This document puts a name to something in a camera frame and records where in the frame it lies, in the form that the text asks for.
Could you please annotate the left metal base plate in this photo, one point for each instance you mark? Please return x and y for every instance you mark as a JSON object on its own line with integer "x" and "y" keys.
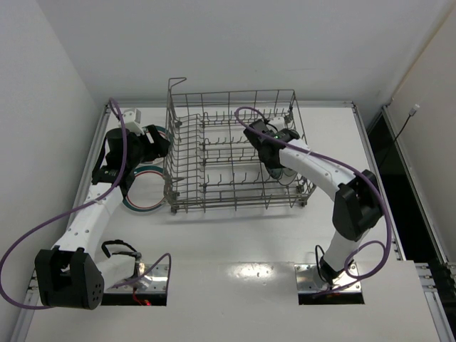
{"x": 154, "y": 282}

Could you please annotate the grey wire dish rack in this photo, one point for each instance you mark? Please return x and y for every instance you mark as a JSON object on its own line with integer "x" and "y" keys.
{"x": 211, "y": 164}

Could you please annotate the teal blue patterned plate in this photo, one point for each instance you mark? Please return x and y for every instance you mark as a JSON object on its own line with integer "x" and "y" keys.
{"x": 275, "y": 173}

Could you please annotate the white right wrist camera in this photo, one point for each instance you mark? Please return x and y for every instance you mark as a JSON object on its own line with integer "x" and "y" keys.
{"x": 276, "y": 123}

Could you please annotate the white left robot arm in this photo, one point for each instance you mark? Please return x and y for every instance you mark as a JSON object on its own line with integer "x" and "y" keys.
{"x": 79, "y": 268}

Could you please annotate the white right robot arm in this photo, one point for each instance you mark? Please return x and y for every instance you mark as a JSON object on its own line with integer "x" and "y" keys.
{"x": 355, "y": 208}

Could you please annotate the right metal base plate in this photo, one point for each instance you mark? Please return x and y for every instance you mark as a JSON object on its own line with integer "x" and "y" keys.
{"x": 309, "y": 282}

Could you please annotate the green red rimmed plate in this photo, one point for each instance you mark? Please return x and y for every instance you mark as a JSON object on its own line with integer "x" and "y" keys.
{"x": 146, "y": 194}
{"x": 161, "y": 130}

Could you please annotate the metal base plate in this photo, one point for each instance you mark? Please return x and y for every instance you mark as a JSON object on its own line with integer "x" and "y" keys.
{"x": 154, "y": 282}
{"x": 309, "y": 282}

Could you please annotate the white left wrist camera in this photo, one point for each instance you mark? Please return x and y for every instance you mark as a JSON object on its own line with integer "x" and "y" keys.
{"x": 131, "y": 119}

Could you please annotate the far green red rimmed plate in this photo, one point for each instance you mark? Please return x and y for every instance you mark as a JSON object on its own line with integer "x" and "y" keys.
{"x": 161, "y": 130}

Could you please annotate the near green red rimmed plate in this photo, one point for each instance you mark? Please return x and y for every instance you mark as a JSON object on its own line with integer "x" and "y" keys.
{"x": 146, "y": 194}

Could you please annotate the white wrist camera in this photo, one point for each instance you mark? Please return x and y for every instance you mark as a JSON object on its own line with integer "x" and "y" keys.
{"x": 131, "y": 119}
{"x": 276, "y": 123}

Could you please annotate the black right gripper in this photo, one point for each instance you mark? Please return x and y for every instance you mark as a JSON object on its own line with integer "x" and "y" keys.
{"x": 272, "y": 164}

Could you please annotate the white plate with grey pattern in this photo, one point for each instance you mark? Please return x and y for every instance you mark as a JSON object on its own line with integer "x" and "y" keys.
{"x": 289, "y": 177}

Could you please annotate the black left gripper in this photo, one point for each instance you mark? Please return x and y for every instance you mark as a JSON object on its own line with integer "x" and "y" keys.
{"x": 150, "y": 143}

